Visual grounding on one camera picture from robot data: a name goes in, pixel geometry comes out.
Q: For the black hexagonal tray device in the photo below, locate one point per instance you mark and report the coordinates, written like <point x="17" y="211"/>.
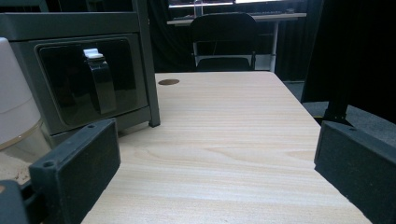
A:
<point x="25" y="26"/>

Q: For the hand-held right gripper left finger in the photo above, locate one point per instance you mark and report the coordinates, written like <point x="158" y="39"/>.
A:
<point x="77" y="168"/>

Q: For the brown round table hole cover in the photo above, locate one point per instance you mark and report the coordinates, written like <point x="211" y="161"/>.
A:
<point x="168" y="81"/>

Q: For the black folding chair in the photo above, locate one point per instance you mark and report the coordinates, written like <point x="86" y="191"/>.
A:
<point x="222" y="28"/>

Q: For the white-lidded clear jar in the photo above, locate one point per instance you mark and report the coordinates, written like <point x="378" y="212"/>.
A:
<point x="15" y="93"/>

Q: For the white desk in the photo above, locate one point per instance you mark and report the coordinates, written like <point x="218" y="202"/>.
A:
<point x="280" y="16"/>

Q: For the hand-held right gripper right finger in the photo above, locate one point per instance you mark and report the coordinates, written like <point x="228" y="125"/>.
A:
<point x="364" y="168"/>

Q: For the black stand with striped base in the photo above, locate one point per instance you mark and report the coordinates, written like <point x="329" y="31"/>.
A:
<point x="339" y="62"/>

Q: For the black hook with white tip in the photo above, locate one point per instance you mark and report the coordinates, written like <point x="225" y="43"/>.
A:
<point x="104" y="90"/>

